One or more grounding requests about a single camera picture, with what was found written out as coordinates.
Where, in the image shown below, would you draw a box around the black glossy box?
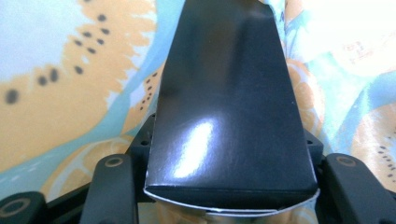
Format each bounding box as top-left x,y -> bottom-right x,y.
143,0 -> 321,218

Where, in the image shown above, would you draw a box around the orange print fabric bag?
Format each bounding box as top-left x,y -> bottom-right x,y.
0,0 -> 396,224

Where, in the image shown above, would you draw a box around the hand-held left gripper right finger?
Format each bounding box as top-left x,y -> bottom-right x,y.
303,129 -> 326,188

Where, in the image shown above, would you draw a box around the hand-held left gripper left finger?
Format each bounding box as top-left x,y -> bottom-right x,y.
125,113 -> 157,203

